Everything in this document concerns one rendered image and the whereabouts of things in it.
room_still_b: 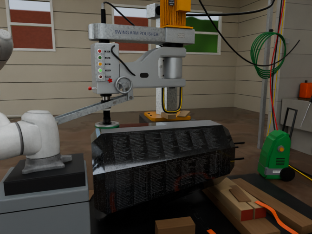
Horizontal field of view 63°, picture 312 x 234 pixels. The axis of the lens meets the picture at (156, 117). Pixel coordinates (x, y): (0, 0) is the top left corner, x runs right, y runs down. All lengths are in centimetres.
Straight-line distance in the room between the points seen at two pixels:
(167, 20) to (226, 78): 740
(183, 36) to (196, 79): 671
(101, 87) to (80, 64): 604
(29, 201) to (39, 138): 27
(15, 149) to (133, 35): 142
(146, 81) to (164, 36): 44
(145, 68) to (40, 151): 132
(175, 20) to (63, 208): 182
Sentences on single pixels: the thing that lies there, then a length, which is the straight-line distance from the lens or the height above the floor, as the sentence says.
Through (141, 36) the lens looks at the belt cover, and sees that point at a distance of 230.
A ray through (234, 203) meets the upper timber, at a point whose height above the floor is 21.
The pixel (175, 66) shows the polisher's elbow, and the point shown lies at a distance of 244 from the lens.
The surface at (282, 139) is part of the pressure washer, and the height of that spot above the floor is 51.
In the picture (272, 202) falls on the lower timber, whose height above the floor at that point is 9.
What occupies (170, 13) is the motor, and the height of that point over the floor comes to 183.
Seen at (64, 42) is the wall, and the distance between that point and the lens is 825.
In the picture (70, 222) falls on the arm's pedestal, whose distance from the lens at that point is 128.
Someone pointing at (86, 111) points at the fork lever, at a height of 98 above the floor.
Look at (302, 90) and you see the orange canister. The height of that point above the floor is 99.
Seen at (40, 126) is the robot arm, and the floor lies 107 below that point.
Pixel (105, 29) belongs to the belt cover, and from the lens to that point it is 221.
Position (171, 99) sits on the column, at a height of 97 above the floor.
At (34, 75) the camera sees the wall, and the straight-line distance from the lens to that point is 828.
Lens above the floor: 131
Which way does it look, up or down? 10 degrees down
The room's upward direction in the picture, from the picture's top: straight up
